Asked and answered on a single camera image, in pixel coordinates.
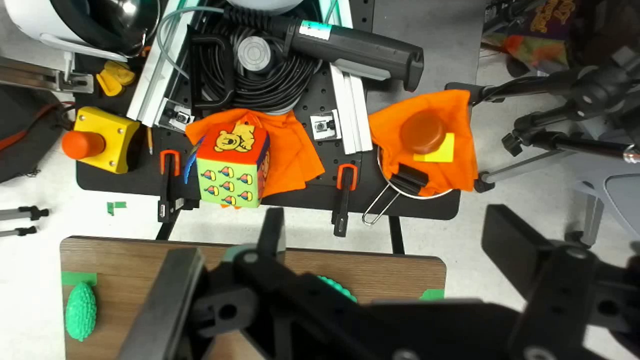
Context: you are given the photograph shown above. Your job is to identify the green toy corn cob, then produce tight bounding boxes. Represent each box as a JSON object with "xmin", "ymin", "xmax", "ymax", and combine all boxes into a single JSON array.
[{"xmin": 63, "ymin": 283, "xmax": 97, "ymax": 343}]

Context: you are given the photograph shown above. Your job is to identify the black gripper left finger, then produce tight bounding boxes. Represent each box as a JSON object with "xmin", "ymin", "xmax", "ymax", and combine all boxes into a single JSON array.
[{"xmin": 117, "ymin": 249, "xmax": 203, "ymax": 360}]

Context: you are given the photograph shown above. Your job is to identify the green tape marker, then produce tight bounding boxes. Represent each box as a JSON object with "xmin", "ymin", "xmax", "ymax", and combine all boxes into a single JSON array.
[{"xmin": 62, "ymin": 270, "xmax": 97, "ymax": 286}]

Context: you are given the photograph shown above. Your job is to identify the black camera tripod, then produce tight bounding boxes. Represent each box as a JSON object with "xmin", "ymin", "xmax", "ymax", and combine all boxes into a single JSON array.
[{"xmin": 446, "ymin": 65, "xmax": 640, "ymax": 165}]

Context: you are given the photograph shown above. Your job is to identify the orange cloth under cube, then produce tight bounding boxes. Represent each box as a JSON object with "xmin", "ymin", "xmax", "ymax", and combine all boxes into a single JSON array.
[{"xmin": 186, "ymin": 108, "xmax": 325, "ymax": 197}]

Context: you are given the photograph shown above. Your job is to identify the black orange clamp left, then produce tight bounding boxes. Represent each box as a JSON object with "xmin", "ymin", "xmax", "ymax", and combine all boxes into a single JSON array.
[{"xmin": 158, "ymin": 149, "xmax": 184, "ymax": 225}]

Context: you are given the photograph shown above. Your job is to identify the black grey power tool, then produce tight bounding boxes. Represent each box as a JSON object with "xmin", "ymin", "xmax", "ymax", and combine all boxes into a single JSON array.
[{"xmin": 225, "ymin": 7, "xmax": 426, "ymax": 95}]

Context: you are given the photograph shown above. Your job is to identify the yellow emergency stop button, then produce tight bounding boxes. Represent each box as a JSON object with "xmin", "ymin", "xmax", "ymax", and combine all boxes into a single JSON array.
[{"xmin": 62, "ymin": 106, "xmax": 140, "ymax": 175}]

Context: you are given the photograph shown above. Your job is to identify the teal toy grape bunch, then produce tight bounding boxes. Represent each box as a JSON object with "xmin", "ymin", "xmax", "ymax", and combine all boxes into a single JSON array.
[{"xmin": 316, "ymin": 275, "xmax": 358, "ymax": 302}]

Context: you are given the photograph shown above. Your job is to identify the black orange clamp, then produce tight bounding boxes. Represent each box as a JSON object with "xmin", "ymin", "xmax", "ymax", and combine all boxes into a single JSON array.
[
  {"xmin": 158, "ymin": 149, "xmax": 184, "ymax": 225},
  {"xmin": 332, "ymin": 163, "xmax": 358, "ymax": 239}
]

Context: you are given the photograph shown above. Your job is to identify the coiled black cable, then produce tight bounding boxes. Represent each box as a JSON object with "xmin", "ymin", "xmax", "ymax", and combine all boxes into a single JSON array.
[{"xmin": 189, "ymin": 19, "xmax": 324, "ymax": 115}]

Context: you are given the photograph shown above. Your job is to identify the wooden two-tier table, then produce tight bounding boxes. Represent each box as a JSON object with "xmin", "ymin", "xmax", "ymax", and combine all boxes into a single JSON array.
[{"xmin": 59, "ymin": 236, "xmax": 446, "ymax": 360}]

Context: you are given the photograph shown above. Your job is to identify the black orange clamp right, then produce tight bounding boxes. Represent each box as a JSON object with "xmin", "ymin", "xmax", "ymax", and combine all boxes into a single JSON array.
[{"xmin": 332, "ymin": 163, "xmax": 358, "ymax": 239}]

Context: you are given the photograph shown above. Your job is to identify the colourful plush cube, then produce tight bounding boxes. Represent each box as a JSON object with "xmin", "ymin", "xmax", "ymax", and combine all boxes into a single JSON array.
[{"xmin": 196, "ymin": 120, "xmax": 270, "ymax": 208}]

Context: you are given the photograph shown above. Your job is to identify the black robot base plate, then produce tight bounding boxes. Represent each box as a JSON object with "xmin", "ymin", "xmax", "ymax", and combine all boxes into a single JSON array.
[{"xmin": 75, "ymin": 69, "xmax": 460, "ymax": 221}]

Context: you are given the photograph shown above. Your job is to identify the black binder clip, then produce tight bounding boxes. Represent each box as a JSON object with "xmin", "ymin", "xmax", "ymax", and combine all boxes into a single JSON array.
[{"xmin": 362, "ymin": 165, "xmax": 430, "ymax": 225}]

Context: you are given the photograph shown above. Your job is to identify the orange cloth on bowl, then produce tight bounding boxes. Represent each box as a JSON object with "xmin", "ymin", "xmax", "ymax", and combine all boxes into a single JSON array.
[{"xmin": 368, "ymin": 90, "xmax": 478, "ymax": 197}]

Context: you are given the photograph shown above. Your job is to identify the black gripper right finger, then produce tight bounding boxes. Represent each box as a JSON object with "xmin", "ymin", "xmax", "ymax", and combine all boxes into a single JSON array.
[{"xmin": 482, "ymin": 205, "xmax": 593, "ymax": 360}]

